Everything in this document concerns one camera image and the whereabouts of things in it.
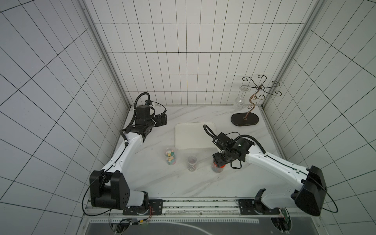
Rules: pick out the white plastic tray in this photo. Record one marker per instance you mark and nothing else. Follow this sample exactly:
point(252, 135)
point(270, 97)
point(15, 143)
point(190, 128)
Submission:
point(193, 136)

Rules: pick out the aluminium mounting rail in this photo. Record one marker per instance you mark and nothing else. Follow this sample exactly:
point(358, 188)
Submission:
point(209, 207)

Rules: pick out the copper wine glass rack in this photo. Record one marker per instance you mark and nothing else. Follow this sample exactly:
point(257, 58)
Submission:
point(249, 118)

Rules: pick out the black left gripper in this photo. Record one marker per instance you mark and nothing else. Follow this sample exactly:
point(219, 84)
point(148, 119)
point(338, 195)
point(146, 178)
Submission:
point(159, 123)

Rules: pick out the jar of small dark candies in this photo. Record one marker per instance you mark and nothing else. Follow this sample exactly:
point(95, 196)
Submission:
point(192, 163)

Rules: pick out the clear lollipop jar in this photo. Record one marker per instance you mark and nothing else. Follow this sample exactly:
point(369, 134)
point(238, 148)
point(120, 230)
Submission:
point(216, 168)

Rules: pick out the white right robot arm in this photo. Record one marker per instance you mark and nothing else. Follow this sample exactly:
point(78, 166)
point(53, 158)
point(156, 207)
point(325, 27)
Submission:
point(302, 188)

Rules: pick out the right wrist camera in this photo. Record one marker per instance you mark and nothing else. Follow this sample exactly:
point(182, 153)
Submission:
point(222, 139)

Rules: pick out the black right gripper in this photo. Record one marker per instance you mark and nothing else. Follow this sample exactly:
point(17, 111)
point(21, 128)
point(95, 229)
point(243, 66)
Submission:
point(220, 158)

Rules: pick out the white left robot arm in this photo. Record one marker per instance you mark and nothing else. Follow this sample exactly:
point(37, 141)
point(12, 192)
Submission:
point(108, 187)

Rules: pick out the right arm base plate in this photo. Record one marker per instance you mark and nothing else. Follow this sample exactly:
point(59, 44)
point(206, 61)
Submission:
point(255, 206)

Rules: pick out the jar of pastel candies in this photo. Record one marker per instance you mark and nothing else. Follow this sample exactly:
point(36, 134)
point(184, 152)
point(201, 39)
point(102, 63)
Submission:
point(170, 156)

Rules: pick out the clear hanging wine glass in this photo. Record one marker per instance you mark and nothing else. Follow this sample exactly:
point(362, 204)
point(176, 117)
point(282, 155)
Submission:
point(239, 101)

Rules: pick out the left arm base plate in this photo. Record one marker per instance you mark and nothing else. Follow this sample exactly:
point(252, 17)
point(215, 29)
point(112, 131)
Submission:
point(153, 207)

